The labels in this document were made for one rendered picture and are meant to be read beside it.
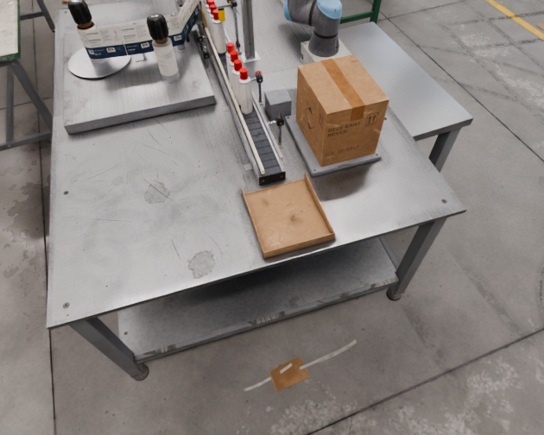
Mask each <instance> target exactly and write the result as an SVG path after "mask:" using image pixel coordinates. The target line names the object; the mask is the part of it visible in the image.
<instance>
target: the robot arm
mask: <svg viewBox="0 0 544 435"><path fill-rule="evenodd" d="M341 11H342V4H341V2H340V1H339V0H284V4H283V12H284V16H285V17H286V19H287V20H289V21H291V22H297V23H300V24H304V25H307V26H311V27H314V30H313V35H312V37H311V39H310V41H309V43H308V50H309V51H310V53H312V54H314V55H316V56H319V57H324V58H326V57H332V56H334V55H335V54H337V53H338V50H339V42H338V28H339V23H340V17H341V16H342V12H341Z"/></svg>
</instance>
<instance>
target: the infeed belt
mask: <svg viewBox="0 0 544 435"><path fill-rule="evenodd" d="M225 45H226V53H227V44H226V43H225ZM226 53H224V54H218V57H219V59H220V61H221V64H222V66H223V68H224V70H225V74H226V77H227V79H228V81H229V75H228V68H227V61H226V55H225V54H226ZM219 70H220V68H219ZM220 72H221V70H220ZM221 74H222V73H221ZM222 77H223V74H222ZM223 79H224V77H223ZM224 81H225V79H224ZM225 85H226V83H225ZM226 87H227V85H226ZM227 90H228V87H227ZM228 92H229V90H228ZM229 94H230V93H229ZM230 97H231V94H230ZM231 101H232V98H231ZM232 103H233V101H232ZM233 105H234V103H233ZM234 107H235V105H234ZM252 107H253V112H252V113H251V114H249V115H244V114H243V113H242V112H241V113H242V115H243V118H244V121H245V123H246V126H247V128H248V131H249V132H250V136H251V139H252V141H253V143H254V145H255V148H256V151H257V153H258V155H259V158H260V160H261V163H262V164H263V168H264V174H262V173H261V171H260V168H259V167H258V169H259V172H260V174H261V176H262V177H266V176H270V175H273V174H277V173H282V170H281V167H280V165H279V162H278V160H277V159H276V156H275V153H274V151H273V149H272V147H271V145H270V142H269V139H268V137H267V135H266V133H265V131H264V128H263V126H262V124H261V121H260V119H259V117H258V115H257V113H256V110H255V107H254V105H253V104H252ZM235 110H236V107H235ZM236 113H237V110H236ZM237 116H238V118H239V115H238V114H237ZM239 121H240V118H239ZM240 123H241V121H240ZM241 125H242V123H241ZM242 127H243V125H242ZM243 129H244V127H243ZM244 133H245V131H244ZM245 136H246V138H247V135H246V134H245ZM247 141H248V142H249V140H248V138H247ZM249 145H250V143H249ZM250 149H251V147H250ZM251 152H252V154H253V151H252V149H251ZM253 156H254V154H253ZM254 158H255V156H254ZM255 161H256V158H255ZM256 164H257V162H256ZM257 166H258V164H257Z"/></svg>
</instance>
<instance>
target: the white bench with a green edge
mask: <svg viewBox="0 0 544 435"><path fill-rule="evenodd" d="M36 1H37V3H38V4H39V6H40V8H41V11H36V12H32V13H28V14H23V15H20V0H0V67H5V66H6V67H7V104H6V138H5V142H2V143H0V151H2V150H5V149H9V148H15V147H19V146H22V145H25V144H29V143H32V142H38V141H41V140H45V139H48V138H52V133H53V116H52V115H51V113H50V111H49V110H48V108H47V106H46V105H45V103H44V102H43V100H42V98H41V96H40V94H39V93H38V91H37V90H36V89H35V86H34V85H33V83H32V81H31V80H30V78H29V76H28V75H27V73H26V71H25V70H24V68H23V66H22V64H21V62H20V60H19V59H18V58H21V27H20V21H22V20H27V19H31V18H36V17H40V16H44V17H45V19H46V21H47V24H48V26H49V27H50V29H52V32H54V33H55V24H54V21H53V19H52V17H51V16H50V14H49V11H48V9H47V6H46V4H45V3H44V1H43V0H36ZM14 74H15V75H16V77H17V78H18V80H19V81H20V83H21V85H22V87H23V88H24V90H25V91H26V93H27V94H28V96H29V97H30V99H31V101H32V102H33V104H34V105H35V108H36V109H37V110H38V111H39V113H40V115H41V117H42V118H43V120H44V121H45V123H46V125H47V126H48V127H49V129H50V130H49V131H46V132H42V133H39V134H36V135H32V136H26V137H23V138H19V139H15V140H13V116H14Z"/></svg>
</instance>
